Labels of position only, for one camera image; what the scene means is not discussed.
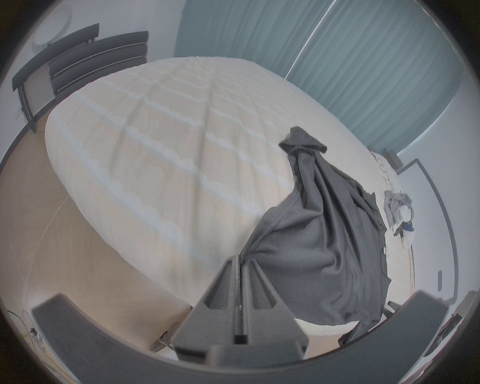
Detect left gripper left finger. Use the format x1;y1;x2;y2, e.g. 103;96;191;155
171;254;241;361

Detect black T-shirt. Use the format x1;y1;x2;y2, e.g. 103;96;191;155
240;127;392;346

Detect black and white desk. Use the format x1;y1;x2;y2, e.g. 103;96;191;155
12;23;100;133

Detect pile of clothes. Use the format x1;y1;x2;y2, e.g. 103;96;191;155
382;189;416;249

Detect blue-green curtain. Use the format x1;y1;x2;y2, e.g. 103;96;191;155
174;0;336;81
285;0;466;152

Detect bed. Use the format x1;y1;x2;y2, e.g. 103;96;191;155
44;56;460;353

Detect white printed pillow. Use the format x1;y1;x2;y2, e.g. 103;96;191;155
369;149;399;196

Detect grey bedside table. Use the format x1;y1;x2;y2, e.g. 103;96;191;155
382;148;404;167

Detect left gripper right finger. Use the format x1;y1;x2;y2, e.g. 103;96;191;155
241;259;310;357

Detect black chest of drawers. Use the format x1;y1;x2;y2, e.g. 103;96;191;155
48;31;149;95

